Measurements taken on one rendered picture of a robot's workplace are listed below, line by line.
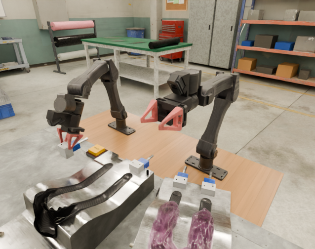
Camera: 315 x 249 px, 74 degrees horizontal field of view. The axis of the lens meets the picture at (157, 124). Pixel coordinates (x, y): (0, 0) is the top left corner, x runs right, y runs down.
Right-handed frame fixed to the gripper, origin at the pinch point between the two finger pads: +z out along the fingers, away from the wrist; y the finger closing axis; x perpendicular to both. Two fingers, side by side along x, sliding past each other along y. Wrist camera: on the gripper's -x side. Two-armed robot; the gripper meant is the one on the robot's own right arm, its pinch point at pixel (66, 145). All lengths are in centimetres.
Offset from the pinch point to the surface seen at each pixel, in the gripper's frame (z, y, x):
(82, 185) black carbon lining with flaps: 9.3, 18.2, -3.1
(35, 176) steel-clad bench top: 18.7, -11.4, -3.2
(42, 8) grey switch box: -188, -550, 244
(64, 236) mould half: 13.7, 33.7, -19.5
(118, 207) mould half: 8.8, 36.4, -2.5
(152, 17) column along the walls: -301, -394, 509
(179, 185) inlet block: 0, 47, 17
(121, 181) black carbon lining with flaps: 4.4, 28.8, 5.8
